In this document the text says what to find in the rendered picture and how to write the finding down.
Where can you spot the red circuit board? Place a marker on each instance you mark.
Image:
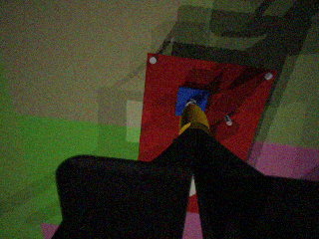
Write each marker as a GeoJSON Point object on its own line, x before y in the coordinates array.
{"type": "Point", "coordinates": [224, 100]}

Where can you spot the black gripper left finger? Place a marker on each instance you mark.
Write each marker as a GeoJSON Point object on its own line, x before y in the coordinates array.
{"type": "Point", "coordinates": [157, 189]}

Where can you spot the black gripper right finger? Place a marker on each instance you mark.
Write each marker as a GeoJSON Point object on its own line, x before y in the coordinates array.
{"type": "Point", "coordinates": [236, 201]}

